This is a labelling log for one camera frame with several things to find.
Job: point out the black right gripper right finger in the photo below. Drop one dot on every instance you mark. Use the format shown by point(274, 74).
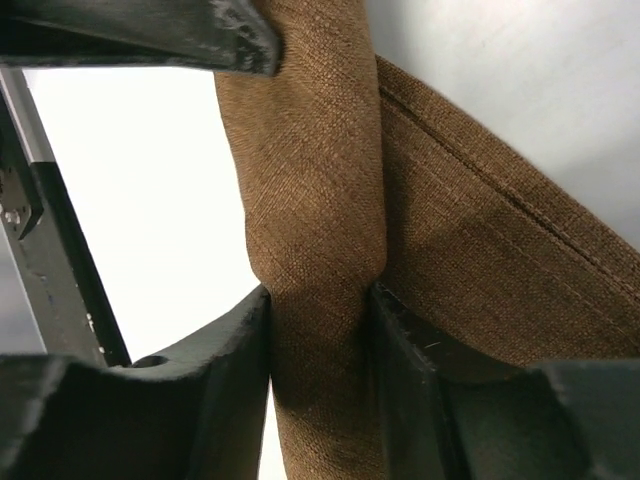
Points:
point(450, 412)

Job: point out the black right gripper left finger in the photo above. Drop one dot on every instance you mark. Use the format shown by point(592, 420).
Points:
point(194, 410)

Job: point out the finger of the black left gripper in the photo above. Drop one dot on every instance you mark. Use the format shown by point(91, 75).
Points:
point(228, 36)

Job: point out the brown cloth napkin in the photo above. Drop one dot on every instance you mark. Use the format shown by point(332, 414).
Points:
point(351, 170)

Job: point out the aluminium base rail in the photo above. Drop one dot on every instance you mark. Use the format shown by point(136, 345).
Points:
point(23, 146)

